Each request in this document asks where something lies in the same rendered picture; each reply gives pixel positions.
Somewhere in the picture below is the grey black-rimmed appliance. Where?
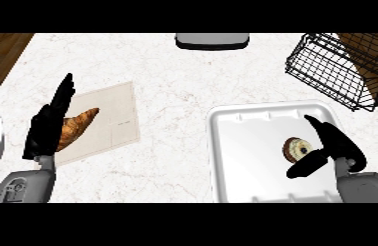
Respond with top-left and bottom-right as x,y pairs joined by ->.
174,32 -> 251,51

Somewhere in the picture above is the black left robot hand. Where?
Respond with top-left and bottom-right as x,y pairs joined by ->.
20,72 -> 77,161

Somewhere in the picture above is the brown croissant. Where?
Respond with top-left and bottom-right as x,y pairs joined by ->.
54,107 -> 100,153

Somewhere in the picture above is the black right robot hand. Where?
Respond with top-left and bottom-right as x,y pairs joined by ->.
285,114 -> 367,180

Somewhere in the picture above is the brown white-frosted cupcake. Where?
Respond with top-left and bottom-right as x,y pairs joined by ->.
280,136 -> 316,164

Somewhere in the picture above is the beige placemat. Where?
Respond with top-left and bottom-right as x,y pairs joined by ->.
53,81 -> 142,167

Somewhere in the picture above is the white plastic tray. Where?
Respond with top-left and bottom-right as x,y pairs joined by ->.
205,100 -> 347,204

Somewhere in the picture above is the black wire tiered basket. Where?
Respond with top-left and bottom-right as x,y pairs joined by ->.
283,32 -> 378,113

